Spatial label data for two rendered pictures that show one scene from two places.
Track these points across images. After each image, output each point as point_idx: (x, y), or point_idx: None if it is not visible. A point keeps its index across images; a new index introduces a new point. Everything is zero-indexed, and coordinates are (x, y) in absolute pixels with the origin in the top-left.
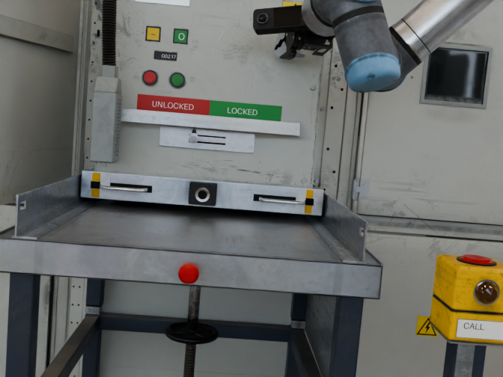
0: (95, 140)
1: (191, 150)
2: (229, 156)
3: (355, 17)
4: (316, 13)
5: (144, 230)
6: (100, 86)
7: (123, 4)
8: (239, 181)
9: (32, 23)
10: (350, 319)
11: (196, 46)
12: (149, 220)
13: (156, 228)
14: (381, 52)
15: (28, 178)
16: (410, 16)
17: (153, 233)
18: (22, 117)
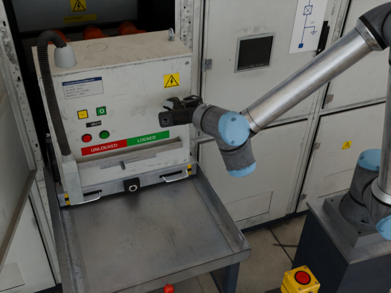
0: (71, 196)
1: (120, 165)
2: (142, 161)
3: (234, 152)
4: (205, 132)
5: (123, 246)
6: (66, 170)
7: (58, 103)
8: (149, 170)
9: None
10: (235, 264)
11: (112, 113)
12: (114, 222)
13: (127, 239)
14: (248, 166)
15: (14, 194)
16: (254, 115)
17: (131, 252)
18: (2, 171)
